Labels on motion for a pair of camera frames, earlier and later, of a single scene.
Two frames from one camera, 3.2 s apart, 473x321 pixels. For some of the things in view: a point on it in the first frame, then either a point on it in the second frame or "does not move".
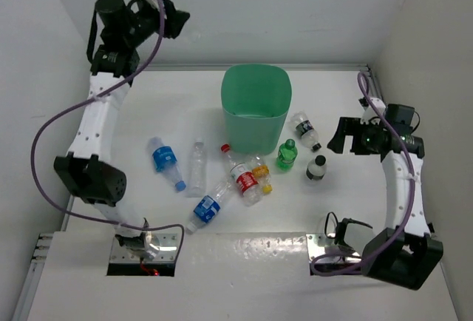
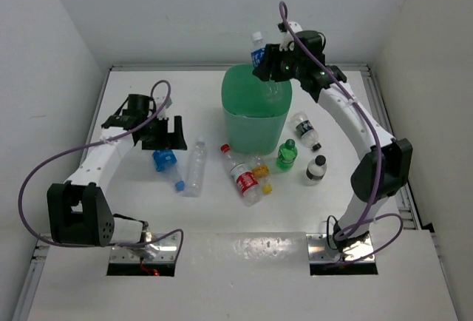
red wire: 152,272 does not move
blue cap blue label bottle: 165,162 does not move
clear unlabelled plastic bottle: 196,186 does not move
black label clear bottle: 305,128 does not move
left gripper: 175,19 -> 168,140
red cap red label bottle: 244,177 does not move
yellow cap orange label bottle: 261,171 does not move
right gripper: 350,126 -> 273,57
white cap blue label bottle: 208,208 -> 272,90
